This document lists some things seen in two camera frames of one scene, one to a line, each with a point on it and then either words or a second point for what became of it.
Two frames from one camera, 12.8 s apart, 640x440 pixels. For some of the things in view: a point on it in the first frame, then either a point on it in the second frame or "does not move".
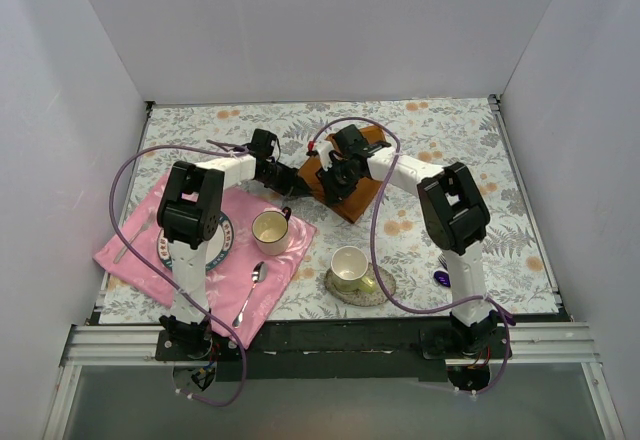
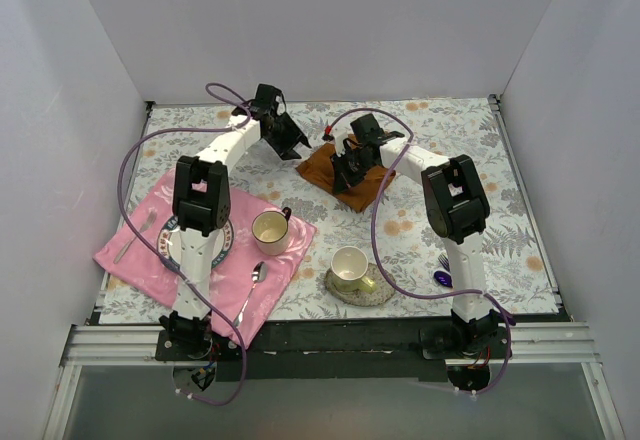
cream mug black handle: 270,231 does not move
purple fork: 443,261 does not move
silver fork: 150,218 does not move
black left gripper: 291,183 to 280,134
